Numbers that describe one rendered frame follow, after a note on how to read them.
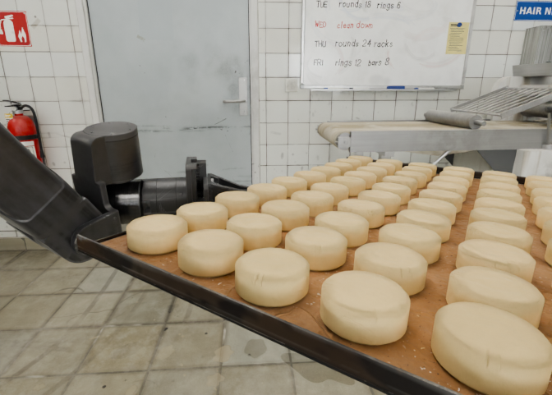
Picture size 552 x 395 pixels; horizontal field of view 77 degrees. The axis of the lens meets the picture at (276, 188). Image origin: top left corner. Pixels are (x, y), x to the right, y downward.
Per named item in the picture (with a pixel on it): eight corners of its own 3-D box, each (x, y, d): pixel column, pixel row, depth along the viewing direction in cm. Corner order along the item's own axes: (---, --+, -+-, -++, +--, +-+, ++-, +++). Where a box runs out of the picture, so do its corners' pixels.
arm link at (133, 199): (104, 211, 47) (94, 235, 42) (94, 165, 44) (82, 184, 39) (157, 208, 49) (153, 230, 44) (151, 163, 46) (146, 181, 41)
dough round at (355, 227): (362, 230, 35) (364, 212, 35) (371, 250, 30) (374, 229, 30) (313, 227, 35) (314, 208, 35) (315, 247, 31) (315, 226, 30)
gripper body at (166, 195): (204, 223, 51) (151, 227, 49) (200, 155, 48) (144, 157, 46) (204, 242, 45) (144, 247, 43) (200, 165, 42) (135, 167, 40)
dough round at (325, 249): (320, 279, 25) (322, 254, 24) (272, 257, 28) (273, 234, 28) (357, 259, 28) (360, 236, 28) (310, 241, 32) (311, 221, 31)
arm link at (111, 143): (31, 236, 40) (80, 262, 36) (0, 140, 35) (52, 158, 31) (119, 195, 49) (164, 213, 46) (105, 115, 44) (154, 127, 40)
